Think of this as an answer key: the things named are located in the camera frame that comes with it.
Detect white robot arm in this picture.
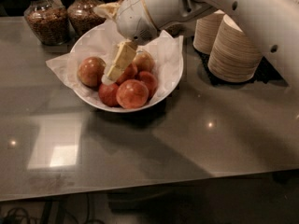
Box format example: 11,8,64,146
94,0,299,91

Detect white ceramic bowl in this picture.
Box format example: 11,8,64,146
69,21,185,114

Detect front large red apple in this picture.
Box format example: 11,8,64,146
116,79,149,109

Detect back stack paper bowls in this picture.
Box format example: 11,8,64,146
193,10,225,54

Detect yellowish back apple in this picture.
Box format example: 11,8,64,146
132,49,155,72

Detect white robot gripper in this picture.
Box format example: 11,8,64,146
93,0,159,85

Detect black mat under bowls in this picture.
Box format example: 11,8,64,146
194,49,283,86

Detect black floor cables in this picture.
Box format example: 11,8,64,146
0,193,107,224

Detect stickered centre red apple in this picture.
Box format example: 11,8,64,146
116,63,137,85

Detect white paper bowl liner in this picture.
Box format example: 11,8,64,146
45,17,185,105

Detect glass cereal jar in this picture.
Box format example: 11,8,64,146
24,0,69,46
67,0,106,36
165,24,183,37

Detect leftmost glass cereal jar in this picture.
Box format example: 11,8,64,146
24,0,69,46

